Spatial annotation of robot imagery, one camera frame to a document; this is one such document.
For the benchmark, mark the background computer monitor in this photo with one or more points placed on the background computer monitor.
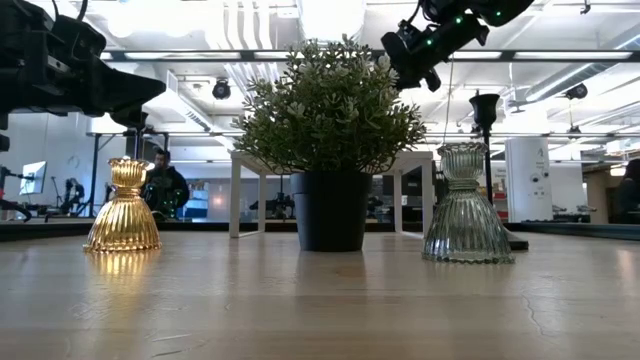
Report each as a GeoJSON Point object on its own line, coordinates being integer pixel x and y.
{"type": "Point", "coordinates": [33, 177]}

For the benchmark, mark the green ribbed glass candle holder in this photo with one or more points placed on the green ribbed glass candle holder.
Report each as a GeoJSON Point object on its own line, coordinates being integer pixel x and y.
{"type": "Point", "coordinates": [465, 225]}

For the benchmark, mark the short black metal candlestick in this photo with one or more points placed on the short black metal candlestick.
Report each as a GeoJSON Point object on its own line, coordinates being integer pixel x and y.
{"type": "Point", "coordinates": [484, 107]}

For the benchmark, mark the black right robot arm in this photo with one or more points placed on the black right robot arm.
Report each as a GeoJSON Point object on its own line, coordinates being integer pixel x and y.
{"type": "Point", "coordinates": [490, 10]}

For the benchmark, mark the white cylindrical column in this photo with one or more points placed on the white cylindrical column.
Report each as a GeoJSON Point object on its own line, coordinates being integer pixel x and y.
{"type": "Point", "coordinates": [528, 180]}

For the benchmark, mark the artificial green plant black pot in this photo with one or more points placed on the artificial green plant black pot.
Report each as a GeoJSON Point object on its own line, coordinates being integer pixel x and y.
{"type": "Point", "coordinates": [330, 125]}

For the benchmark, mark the person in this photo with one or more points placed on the person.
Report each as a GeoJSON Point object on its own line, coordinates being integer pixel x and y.
{"type": "Point", "coordinates": [165, 187]}
{"type": "Point", "coordinates": [631, 192]}

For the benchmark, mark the amber ribbed glass candle holder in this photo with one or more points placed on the amber ribbed glass candle holder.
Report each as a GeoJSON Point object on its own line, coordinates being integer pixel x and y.
{"type": "Point", "coordinates": [125, 220]}

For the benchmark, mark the black ceiling spotlight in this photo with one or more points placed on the black ceiling spotlight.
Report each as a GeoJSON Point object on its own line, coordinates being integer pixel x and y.
{"type": "Point", "coordinates": [221, 90]}
{"type": "Point", "coordinates": [577, 91]}

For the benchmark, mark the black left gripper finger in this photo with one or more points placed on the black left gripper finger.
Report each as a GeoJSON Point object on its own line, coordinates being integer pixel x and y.
{"type": "Point", "coordinates": [125, 92]}

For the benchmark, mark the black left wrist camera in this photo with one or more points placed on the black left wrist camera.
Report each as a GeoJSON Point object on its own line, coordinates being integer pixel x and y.
{"type": "Point", "coordinates": [80, 40]}

